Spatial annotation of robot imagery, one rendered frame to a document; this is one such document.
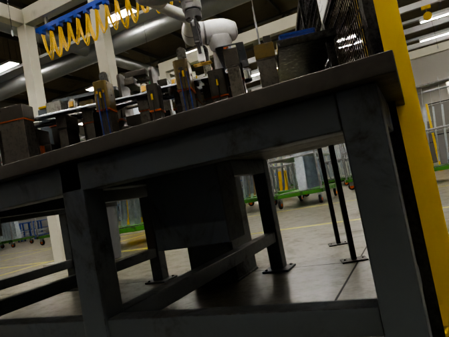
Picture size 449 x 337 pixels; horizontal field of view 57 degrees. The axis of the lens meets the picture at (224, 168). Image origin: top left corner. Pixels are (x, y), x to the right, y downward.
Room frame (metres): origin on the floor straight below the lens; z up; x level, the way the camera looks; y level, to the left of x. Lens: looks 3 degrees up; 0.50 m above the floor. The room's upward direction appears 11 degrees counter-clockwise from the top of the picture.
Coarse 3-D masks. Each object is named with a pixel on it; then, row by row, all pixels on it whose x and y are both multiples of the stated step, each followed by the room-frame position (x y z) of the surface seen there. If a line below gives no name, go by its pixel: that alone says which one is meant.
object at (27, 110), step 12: (0, 108) 1.70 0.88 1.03; (12, 108) 1.69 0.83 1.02; (24, 108) 1.70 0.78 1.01; (0, 120) 1.70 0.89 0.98; (12, 120) 1.70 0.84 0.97; (24, 120) 1.70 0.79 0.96; (12, 132) 1.70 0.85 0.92; (24, 132) 1.69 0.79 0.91; (12, 144) 1.70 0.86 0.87; (24, 144) 1.69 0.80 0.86; (36, 144) 1.76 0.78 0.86; (12, 156) 1.70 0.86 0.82; (24, 156) 1.69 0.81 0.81
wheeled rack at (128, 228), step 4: (84, 136) 6.24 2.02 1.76; (136, 224) 6.47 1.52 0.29; (140, 224) 6.14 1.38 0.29; (120, 228) 6.16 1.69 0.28; (124, 228) 6.08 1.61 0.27; (128, 228) 6.05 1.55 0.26; (132, 228) 6.03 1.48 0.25; (136, 228) 6.01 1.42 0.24; (140, 228) 5.99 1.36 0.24; (120, 232) 6.10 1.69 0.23; (124, 232) 6.08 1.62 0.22; (128, 232) 6.06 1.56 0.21
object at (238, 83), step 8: (232, 48) 1.38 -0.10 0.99; (224, 56) 1.38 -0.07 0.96; (232, 56) 1.38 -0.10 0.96; (232, 64) 1.38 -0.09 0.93; (240, 64) 1.40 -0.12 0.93; (232, 72) 1.39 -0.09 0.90; (240, 72) 1.38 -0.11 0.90; (232, 80) 1.39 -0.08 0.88; (240, 80) 1.38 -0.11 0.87; (232, 88) 1.39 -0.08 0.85; (240, 88) 1.38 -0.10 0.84
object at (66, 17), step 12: (96, 0) 4.96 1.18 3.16; (108, 0) 4.93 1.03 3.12; (72, 12) 5.14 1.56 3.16; (84, 12) 5.04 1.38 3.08; (96, 12) 4.98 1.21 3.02; (108, 12) 4.93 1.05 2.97; (120, 12) 4.87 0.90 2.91; (132, 12) 4.80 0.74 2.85; (144, 12) 4.68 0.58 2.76; (48, 24) 5.32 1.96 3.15; (60, 24) 5.25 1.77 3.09; (96, 24) 4.99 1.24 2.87; (60, 36) 5.28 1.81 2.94; (72, 36) 5.17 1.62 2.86; (96, 36) 5.00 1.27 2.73
